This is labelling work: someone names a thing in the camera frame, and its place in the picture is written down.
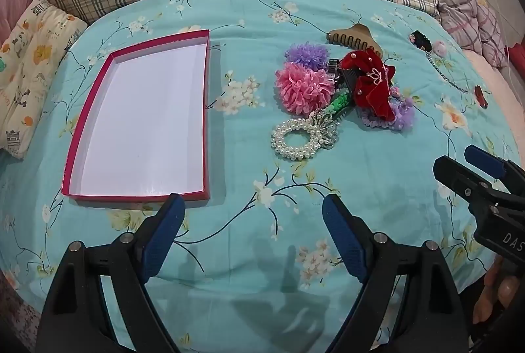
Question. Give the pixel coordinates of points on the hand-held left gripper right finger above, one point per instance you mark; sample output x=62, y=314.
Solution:
x=344, y=238

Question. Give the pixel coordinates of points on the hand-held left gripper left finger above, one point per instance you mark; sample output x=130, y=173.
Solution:
x=162, y=234

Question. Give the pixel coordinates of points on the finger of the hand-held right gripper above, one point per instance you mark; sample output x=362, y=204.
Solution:
x=484, y=160
x=455, y=174

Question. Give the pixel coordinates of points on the purple beaded scrunchie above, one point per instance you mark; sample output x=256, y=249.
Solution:
x=400, y=115

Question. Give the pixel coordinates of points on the red cardboard box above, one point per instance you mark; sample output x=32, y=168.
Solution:
x=143, y=119

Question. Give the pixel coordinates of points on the red velvet bow clip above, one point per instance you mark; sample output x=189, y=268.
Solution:
x=371, y=90

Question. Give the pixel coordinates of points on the black comb hair clip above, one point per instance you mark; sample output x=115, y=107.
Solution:
x=350, y=77

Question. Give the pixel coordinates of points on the pink flower scrunchie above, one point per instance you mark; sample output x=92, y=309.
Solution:
x=303, y=88

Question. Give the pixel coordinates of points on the purple flower scrunchie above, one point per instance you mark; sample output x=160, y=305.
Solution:
x=305, y=55

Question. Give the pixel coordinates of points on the person's right hand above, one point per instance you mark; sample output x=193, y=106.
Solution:
x=494, y=291

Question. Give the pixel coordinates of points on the small red hair clip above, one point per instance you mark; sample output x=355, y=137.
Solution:
x=480, y=96

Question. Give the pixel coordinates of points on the white pearl scrunchie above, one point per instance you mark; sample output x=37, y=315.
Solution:
x=283, y=150

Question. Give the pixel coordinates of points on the red plastic object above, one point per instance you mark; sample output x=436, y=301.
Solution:
x=516, y=55

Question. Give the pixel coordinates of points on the silver rhinestone crown clip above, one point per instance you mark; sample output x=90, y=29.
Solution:
x=326, y=129

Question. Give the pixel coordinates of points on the green braided hair band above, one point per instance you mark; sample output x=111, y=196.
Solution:
x=340, y=103

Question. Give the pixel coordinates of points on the black flowered hair clip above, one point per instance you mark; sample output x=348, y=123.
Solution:
x=419, y=40

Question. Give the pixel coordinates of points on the pink plaid quilt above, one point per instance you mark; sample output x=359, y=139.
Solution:
x=467, y=12

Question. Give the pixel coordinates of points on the tan hair claw clip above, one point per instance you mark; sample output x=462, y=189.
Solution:
x=357, y=35

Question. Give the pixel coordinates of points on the teal floral bedsheet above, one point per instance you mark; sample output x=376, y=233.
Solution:
x=254, y=49

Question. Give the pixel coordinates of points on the cartoon animal print cushion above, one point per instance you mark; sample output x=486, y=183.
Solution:
x=33, y=62

